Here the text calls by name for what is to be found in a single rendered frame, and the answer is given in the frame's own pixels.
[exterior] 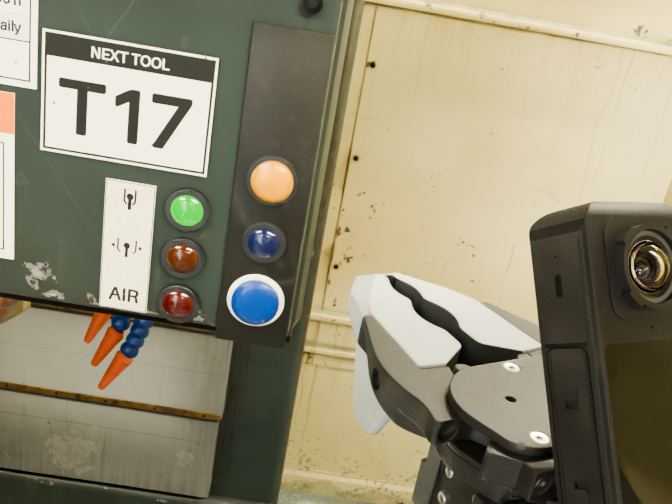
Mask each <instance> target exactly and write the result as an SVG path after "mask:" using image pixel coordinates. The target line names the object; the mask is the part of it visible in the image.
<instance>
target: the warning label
mask: <svg viewBox="0 0 672 504"><path fill-rule="evenodd" d="M14 186H15V93H10V92H4V91H0V258H6V259H12V260H14Z"/></svg>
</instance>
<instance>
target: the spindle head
mask: <svg viewBox="0 0 672 504"><path fill-rule="evenodd" d="M353 6H354V0H38V60H37V89H30V88H24V87H18V86H13V85H7V84H1V83H0V91H4V92H10V93H15V186H14V260H12V259H6V258H0V297H3V298H9V299H15V300H22V301H28V302H34V303H41V304H47V305H53V306H60V307H66V308H72V309H78V310H85V311H91V312H97V313H104V314H110V315H116V316H123V317H129V318H135V319H142V320H148V321H154V322H161V323H167V324H173V325H180V326H186V327H192V328H198V329H205V330H211V331H216V327H217V319H218V311H219V302H220V294H221V286H222V278H223V269H224V261H225V253H226V245H227V236H228V228H229V220H230V212H231V204H232V195H233V187H234V179H235V171H236V162H237V154H238V146H239V138H240V129H241V121H242V113H243V105H244V96H245V88H246V80H247V72H248V63H249V55H250V47H251V39H252V31H253V23H254V22H261V23H266V24H272V25H278V26H284V27H289V28H295V29H301V30H306V31H312V32H318V33H323V34H329V35H334V36H335V38H334V45H333V51H332V57H331V63H330V69H329V75H328V82H327V88H326V94H325V100H324V106H323V112H322V119H321V125H320V131H319V137H318V143H317V149H316V156H315V162H314V168H313V174H312V180H311V186H310V193H309V199H308V205H307V211H306V217H305V223H304V230H303V236H302V242H301V248H300V254H299V260H298V267H297V273H296V279H295V285H294V291H293V297H292V304H291V310H290V316H289V322H288V328H287V334H286V341H285V342H287V343H290V341H291V337H292V331H293V327H294V326H295V325H296V323H297V322H298V320H299V319H300V317H301V314H302V308H303V302H304V296H305V290H306V284H307V278H308V272H309V266H310V260H311V254H312V248H313V243H314V237H315V231H316V225H317V219H318V213H319V207H320V201H321V195H322V189H323V183H324V177H325V171H326V166H327V160H328V154H329V148H330V142H331V136H332V130H333V124H334V118H335V112H336V106H337V100H338V94H339V89H340V83H341V77H342V71H343V65H344V59H345V53H346V47H347V41H348V35H349V29H350V23H351V17H352V12H353ZM43 28H49V29H54V30H60V31H66V32H72V33H77V34H83V35H89V36H95V37H101V38H106V39H112V40H118V41H124V42H129V43H135V44H141V45H147V46H153V47H158V48H164V49H170V50H176V51H181V52H187V53H193V54H199V55H204V56H210V57H216V58H219V67H218V77H217V86H216V96H215V105H214V114H213V124H212V133H211V142H210V152H209V161H208V171H207V177H202V176H196V175H190V174H184V173H178V172H172V171H166V170H160V169H154V168H148V167H142V166H136V165H130V164H124V163H118V162H112V161H106V160H100V159H94V158H88V157H82V156H76V155H70V154H64V153H58V152H52V151H46V150H40V139H41V84H42V30H43ZM106 178H111V179H117V180H123V181H129V182H135V183H141V184H147V185H153V186H157V188H156V200H155V212H154V225H153V237H152V250H151V262H150V275H149V287H148V299H147V312H146V313H141V312H135V311H129V310H123V309H116V308H110V307H104V306H99V297H100V278H101V260H102V241H103V222H104V203H105V185H106ZM180 188H192V189H195V190H197V191H199V192H201V193H202V194H203V195H204V196H205V197H206V198H207V200H208V202H209V205H210V216H209V219H208V221H207V223H206V224H205V225H204V226H203V227H201V228H200V229H198V230H195V231H184V230H181V229H178V228H176V227H175V226H174V225H172V224H171V223H170V221H169V220H168V218H167V216H166V213H165V203H166V201H167V199H168V197H169V196H170V194H171V193H173V192H174V191H175V190H178V189H180ZM176 237H187V238H190V239H192V240H194V241H196V242H197V243H198V244H199V245H200V246H201V247H202V249H203V251H204V254H205V263H204V266H203V268H202V270H201V271H200V272H199V273H198V274H197V275H195V276H193V277H191V278H179V277H176V276H173V275H172V274H170V273H169V272H168V271H167V270H166V269H165V268H164V266H163V264H162V262H161V251H162V249H163V247H164V245H165V244H166V243H167V242H168V241H169V240H171V239H173V238H176ZM177 283H178V284H184V285H187V286H189V287H190V288H192V289H193V290H194V291H195V292H196V294H197V295H198V297H199V300H200V309H199V311H198V314H197V315H196V316H195V317H194V318H193V319H192V320H190V321H188V322H185V323H175V322H172V321H169V320H167V319H166V318H165V317H163V316H162V314H161V313H160V312H159V310H158V307H157V298H158V295H159V293H160V291H161V290H162V289H163V288H164V287H166V286H168V285H170V284H177Z"/></svg>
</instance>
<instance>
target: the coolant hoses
mask: <svg viewBox="0 0 672 504"><path fill-rule="evenodd" d="M111 316H112V315H110V314H104V313H97V312H94V315H93V317H92V320H91V322H90V325H89V327H88V330H87V332H86V335H85V337H84V342H85V343H87V344H89V343H90V342H91V341H92V340H93V339H94V338H95V336H96V335H97V334H98V332H99V331H100V330H101V329H102V327H103V326H104V325H105V323H106V322H107V321H108V320H109V318H110V317H111ZM130 319H132V318H129V317H123V316H116V315H115V316H114V318H113V319H112V320H111V325H112V326H110V327H108V328H107V330H106V333H105V335H104V337H103V339H102V341H101V343H100V345H99V347H98V349H97V351H96V353H95V355H94V357H93V359H92V361H91V365H92V366H94V367H96V366H98V365H99V364H100V363H101V361H102V360H103V359H104V358H105V357H106V356H107V355H108V354H109V353H110V352H111V351H112V350H113V348H114V347H115V346H116V345H117V344H118V343H119V342H120V341H121V340H122V339H123V338H124V331H125V330H128V329H129V327H130ZM152 326H153V321H148V320H142V319H135V318H134V324H133V325H132V326H131V329H130V333H129V334H128V335H127V336H126V339H125V341H126V342H124V343H123V344H121V347H120V350H119V351H117V352H116V354H115V356H114V358H113V360H112V361H111V363H110V365H109V367H108V368H107V370H106V372H105V374H104V375H103V377H102V379H101V381H100V382H99V384H98V388H99V389H100V390H104V389H105V388H106V387H107V386H108V385H109V384H110V383H111V382H112V381H113V380H114V379H115V378H116V377H118V376H119V375H120V374H121V373H122V372H123V371H124V370H125V369H126V368H127V367H128V366H129V365H130V364H131V363H132V358H135V357H136V356H137V355H138V353H139V348H141V347H142V346H143V345H144V341H145V338H147V337H148V335H149V328H151V327H152Z"/></svg>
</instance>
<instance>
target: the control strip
mask: <svg viewBox="0 0 672 504"><path fill-rule="evenodd" d="M334 38H335V36H334V35H329V34H323V33H318V32H312V31H306V30H301V29H295V28H289V27H284V26H278V25H272V24H266V23H261V22H254V23H253V31H252V39H251V47H250V55H249V63H248V72H247V80H246V88H245V96H244V105H243V113H242V121H241V129H240V138H239V146H238V154H237V162H236V171H235V179H234V187H233V195H232V204H231V212H230V220H229V228H228V236H227V245H226V253H225V261H224V269H223V278H222V286H221V294H220V302H219V311H218V319H217V327H216V335H215V338H218V339H224V340H231V341H237V342H243V343H250V344H256V345H262V346H269V347H275V348H281V349H284V347H285V341H286V334H287V328H288V322H289V316H290V310H291V304H292V297H293V291H294V285H295V279H296V273H297V267H298V260H299V254H300V248H301V242H302V236H303V230H304V223H305V217H306V211H307V205H308V199H309V193H310V186H311V180H312V174H313V168H314V162H315V156H316V149H317V143H318V137H319V131H320V125H321V119H322V112H323V106H324V100H325V94H326V88H327V82H328V75H329V69H330V63H331V57H332V51H333V45H334ZM267 161H276V162H279V163H282V164H284V165H285V166H286V167H287V168H288V169H289V170H290V171H291V173H292V175H293V180H294V184H293V189H292V191H291V193H290V195H289V196H288V197H287V198H286V199H284V200H283V201H280V202H276V203H269V202H266V201H263V200H261V199H260V198H258V197H257V196H256V195H255V193H254V192H253V190H252V187H251V176H252V174H253V171H254V170H255V169H256V167H257V166H259V165H260V164H262V163H264V162H267ZM183 195H189V196H192V197H194V198H196V199H197V200H198V201H199V202H200V203H201V205H202V207H203V217H202V219H201V220H200V222H198V223H197V224H195V225H193V226H184V225H181V224H179V223H178V222H176V221H175V220H174V218H173V216H172V214H171V205H172V202H173V201H174V200H175V199H176V198H177V197H179V196H183ZM165 213H166V216H167V218H168V220H169V221H170V223H171V224H172V225H174V226H175V227H176V228H178V229H181V230H184V231H195V230H198V229H200V228H201V227H203V226H204V225H205V224H206V223H207V221H208V219H209V216H210V205H209V202H208V200H207V198H206V197H205V196H204V195H203V194H202V193H201V192H199V191H197V190H195V189H192V188H180V189H178V190H175V191H174V192H173V193H171V194H170V196H169V197H168V199H167V201H166V203H165ZM262 228H263V229H269V230H271V231H273V232H274V233H275V234H276V235H277V236H278V238H279V242H280V247H279V250H278V252H277V253H276V254H275V255H274V256H272V257H270V258H259V257H257V256H255V255H253V254H252V253H251V251H250V250H249V248H248V238H249V236H250V234H251V233H252V232H253V231H255V230H257V229H262ZM179 244H184V245H187V246H190V247H191V248H192V249H193V250H194V251H195V252H196V253H197V256H198V265H197V267H196V268H195V269H194V270H193V271H192V272H190V273H185V274H183V273H178V272H175V271H174V270H172V269H171V268H170V266H169V265H168V263H167V259H166V256H167V253H168V251H169V249H170V248H171V247H173V246H175V245H179ZM161 262H162V264H163V266H164V268H165V269H166V270H167V271H168V272H169V273H170V274H172V275H173V276H176V277H179V278H191V277H193V276H195V275H197V274H198V273H199V272H200V271H201V270H202V268H203V266H204V263H205V254H204V251H203V249H202V247H201V246H200V245H199V244H198V243H197V242H196V241H194V240H192V239H190V238H187V237H176V238H173V239H171V240H169V241H168V242H167V243H166V244H165V245H164V247H163V249H162V251H161ZM249 280H260V281H263V282H266V283H267V284H269V285H270V286H272V287H273V288H274V289H275V291H276V292H277V294H278V297H279V308H278V312H277V314H276V315H275V317H274V318H273V319H272V320H270V321H269V322H267V323H265V324H261V325H251V324H247V323H245V322H243V321H241V320H240V319H239V318H238V317H237V316H236V315H235V314H234V312H233V310H232V307H231V298H232V294H233V292H234V290H235V289H236V288H237V286H239V285H240V284H241V283H243V282H245V281H249ZM172 291H181V292H184V293H186V294H187V295H188V296H189V297H190V298H191V299H192V301H193V310H192V312H191V314H190V315H189V316H187V317H185V318H181V319H177V318H173V317H171V316H169V315H168V314H167V313H166V312H165V311H164V309H163V306H162V302H163V298H164V297H165V295H166V294H168V293H169V292H172ZM157 307H158V310H159V312H160V313H161V314H162V316H163V317H165V318H166V319H167V320H169V321H172V322H175V323H185V322H188V321H190V320H192V319H193V318H194V317H195V316H196V315H197V314H198V311H199V309H200V300H199V297H198V295H197V294H196V292H195V291H194V290H193V289H192V288H190V287H189V286H187V285H184V284H178V283H177V284H170V285H168V286H166V287H164V288H163V289H162V290H161V291H160V293H159V295H158V298H157Z"/></svg>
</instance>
